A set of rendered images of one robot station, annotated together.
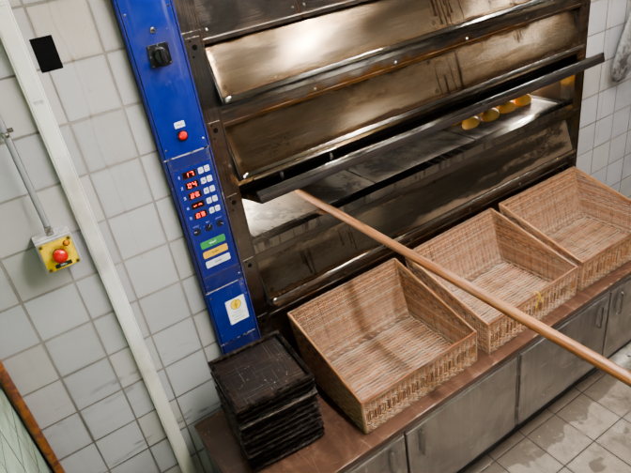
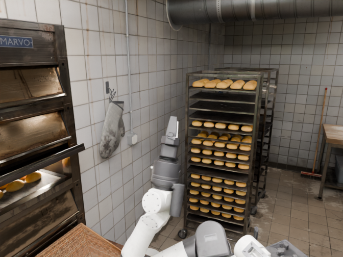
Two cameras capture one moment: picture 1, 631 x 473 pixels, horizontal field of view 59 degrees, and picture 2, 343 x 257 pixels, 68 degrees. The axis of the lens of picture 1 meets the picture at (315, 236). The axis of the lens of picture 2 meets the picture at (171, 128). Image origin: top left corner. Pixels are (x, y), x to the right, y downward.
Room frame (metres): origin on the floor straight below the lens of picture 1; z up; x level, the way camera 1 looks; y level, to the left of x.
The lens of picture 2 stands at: (1.01, -1.01, 1.95)
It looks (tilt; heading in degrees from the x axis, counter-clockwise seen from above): 16 degrees down; 324
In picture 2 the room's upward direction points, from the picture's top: straight up
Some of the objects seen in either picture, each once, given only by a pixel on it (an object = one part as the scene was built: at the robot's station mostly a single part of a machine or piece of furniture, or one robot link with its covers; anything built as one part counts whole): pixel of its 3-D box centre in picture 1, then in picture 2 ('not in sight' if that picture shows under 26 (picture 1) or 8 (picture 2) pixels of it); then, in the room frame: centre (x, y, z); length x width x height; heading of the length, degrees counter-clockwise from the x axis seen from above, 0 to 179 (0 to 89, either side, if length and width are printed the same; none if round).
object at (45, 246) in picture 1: (57, 250); not in sight; (1.44, 0.74, 1.46); 0.10 x 0.07 x 0.10; 118
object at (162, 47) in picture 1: (159, 47); not in sight; (1.64, 0.34, 1.92); 0.06 x 0.04 x 0.11; 118
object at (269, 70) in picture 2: not in sight; (239, 138); (3.04, -3.55, 0.89); 0.72 x 0.52 x 1.78; 22
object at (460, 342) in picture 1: (381, 336); not in sight; (1.68, -0.19, 0.72); 0.56 x 0.49 x 0.28; 118
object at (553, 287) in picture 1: (489, 274); not in sight; (1.96, -0.72, 0.72); 0.56 x 0.49 x 0.28; 119
